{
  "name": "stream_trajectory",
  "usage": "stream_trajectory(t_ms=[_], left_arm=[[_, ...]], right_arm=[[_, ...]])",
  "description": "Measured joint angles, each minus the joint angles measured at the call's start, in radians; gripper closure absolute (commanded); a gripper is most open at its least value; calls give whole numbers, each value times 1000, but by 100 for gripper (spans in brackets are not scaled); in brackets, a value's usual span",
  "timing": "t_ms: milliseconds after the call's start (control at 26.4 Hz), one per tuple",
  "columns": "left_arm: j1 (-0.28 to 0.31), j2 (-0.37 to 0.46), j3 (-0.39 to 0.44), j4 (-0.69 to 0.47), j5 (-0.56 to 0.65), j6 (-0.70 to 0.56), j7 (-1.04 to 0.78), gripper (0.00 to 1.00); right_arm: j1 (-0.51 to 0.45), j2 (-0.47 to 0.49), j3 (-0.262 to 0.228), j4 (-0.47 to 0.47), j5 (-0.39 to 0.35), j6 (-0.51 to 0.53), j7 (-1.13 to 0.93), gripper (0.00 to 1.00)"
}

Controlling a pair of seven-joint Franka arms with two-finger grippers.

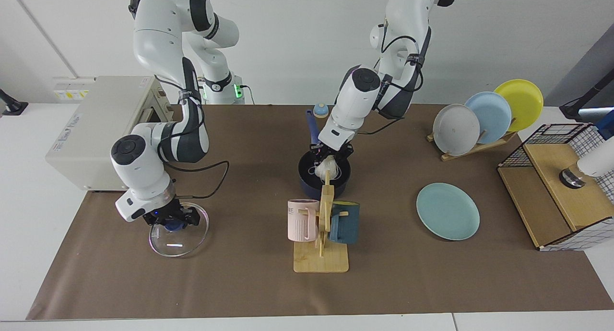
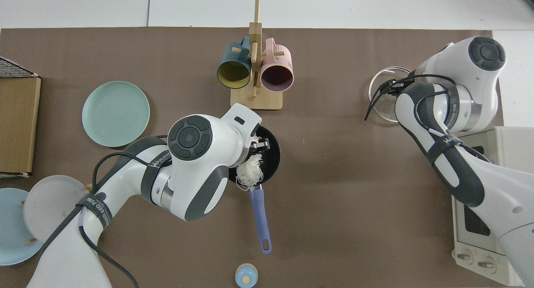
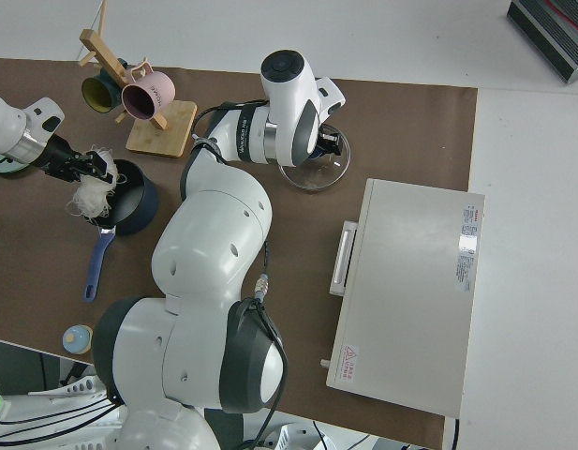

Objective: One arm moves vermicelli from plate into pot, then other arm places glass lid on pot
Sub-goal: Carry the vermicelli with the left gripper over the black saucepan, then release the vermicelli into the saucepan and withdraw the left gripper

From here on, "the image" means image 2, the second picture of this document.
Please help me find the pale toaster oven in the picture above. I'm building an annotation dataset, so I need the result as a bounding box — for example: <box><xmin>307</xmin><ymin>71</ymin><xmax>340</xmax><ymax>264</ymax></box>
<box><xmin>451</xmin><ymin>126</ymin><xmax>534</xmax><ymax>286</ymax></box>

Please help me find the small blue round timer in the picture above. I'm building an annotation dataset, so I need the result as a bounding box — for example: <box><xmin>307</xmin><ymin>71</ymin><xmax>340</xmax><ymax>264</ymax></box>
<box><xmin>235</xmin><ymin>264</ymin><xmax>258</xmax><ymax>288</ymax></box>

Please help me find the wire basket with wooden floor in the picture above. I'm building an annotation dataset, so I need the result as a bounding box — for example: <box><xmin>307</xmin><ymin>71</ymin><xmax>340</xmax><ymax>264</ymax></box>
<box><xmin>0</xmin><ymin>56</ymin><xmax>42</xmax><ymax>178</ymax></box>

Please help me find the brown table cloth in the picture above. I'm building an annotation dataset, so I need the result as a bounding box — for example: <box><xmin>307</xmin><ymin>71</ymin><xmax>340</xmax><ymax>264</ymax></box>
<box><xmin>0</xmin><ymin>27</ymin><xmax>504</xmax><ymax>288</ymax></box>

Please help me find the pink ribbed cup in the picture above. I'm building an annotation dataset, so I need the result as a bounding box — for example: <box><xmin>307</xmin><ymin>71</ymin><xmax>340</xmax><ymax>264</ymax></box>
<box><xmin>260</xmin><ymin>38</ymin><xmax>295</xmax><ymax>92</ymax></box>

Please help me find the glass lid with blue knob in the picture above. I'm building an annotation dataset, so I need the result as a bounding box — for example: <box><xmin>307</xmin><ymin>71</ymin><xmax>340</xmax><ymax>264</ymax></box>
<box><xmin>368</xmin><ymin>66</ymin><xmax>418</xmax><ymax>122</ymax></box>

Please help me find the wooden cup stand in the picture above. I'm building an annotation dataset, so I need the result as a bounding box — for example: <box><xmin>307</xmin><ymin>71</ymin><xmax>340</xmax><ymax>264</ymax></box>
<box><xmin>230</xmin><ymin>0</ymin><xmax>283</xmax><ymax>111</ymax></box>

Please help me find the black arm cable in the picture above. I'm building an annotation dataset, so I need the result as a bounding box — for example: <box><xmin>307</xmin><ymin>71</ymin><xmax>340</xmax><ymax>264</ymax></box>
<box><xmin>77</xmin><ymin>148</ymin><xmax>140</xmax><ymax>288</ymax></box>
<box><xmin>365</xmin><ymin>73</ymin><xmax>459</xmax><ymax>147</ymax></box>

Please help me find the white vermicelli bundle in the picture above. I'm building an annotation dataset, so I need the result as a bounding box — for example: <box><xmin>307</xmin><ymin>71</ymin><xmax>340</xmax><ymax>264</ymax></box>
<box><xmin>236</xmin><ymin>152</ymin><xmax>264</xmax><ymax>192</ymax></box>

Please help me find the light blue plate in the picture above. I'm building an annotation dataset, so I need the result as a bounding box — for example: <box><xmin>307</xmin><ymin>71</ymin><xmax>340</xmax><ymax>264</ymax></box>
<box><xmin>0</xmin><ymin>188</ymin><xmax>44</xmax><ymax>266</ymax></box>

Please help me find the wooden plate rack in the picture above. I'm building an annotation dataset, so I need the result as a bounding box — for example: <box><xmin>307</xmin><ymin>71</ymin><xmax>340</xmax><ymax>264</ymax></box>
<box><xmin>20</xmin><ymin>183</ymin><xmax>93</xmax><ymax>243</ymax></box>

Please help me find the white plate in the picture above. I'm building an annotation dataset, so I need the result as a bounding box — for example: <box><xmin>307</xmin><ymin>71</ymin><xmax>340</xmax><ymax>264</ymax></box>
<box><xmin>23</xmin><ymin>175</ymin><xmax>90</xmax><ymax>243</ymax></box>

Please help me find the dark teal cup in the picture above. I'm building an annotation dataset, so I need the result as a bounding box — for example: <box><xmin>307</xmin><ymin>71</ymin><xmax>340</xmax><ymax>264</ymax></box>
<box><xmin>217</xmin><ymin>36</ymin><xmax>252</xmax><ymax>89</ymax></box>

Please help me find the pale green plate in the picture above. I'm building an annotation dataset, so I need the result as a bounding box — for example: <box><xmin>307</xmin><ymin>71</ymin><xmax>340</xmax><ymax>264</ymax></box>
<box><xmin>82</xmin><ymin>81</ymin><xmax>151</xmax><ymax>148</ymax></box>

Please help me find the dark pot with blue handle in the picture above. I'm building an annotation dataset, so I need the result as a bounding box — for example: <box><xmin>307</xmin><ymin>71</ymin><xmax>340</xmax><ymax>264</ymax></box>
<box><xmin>227</xmin><ymin>125</ymin><xmax>281</xmax><ymax>255</ymax></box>

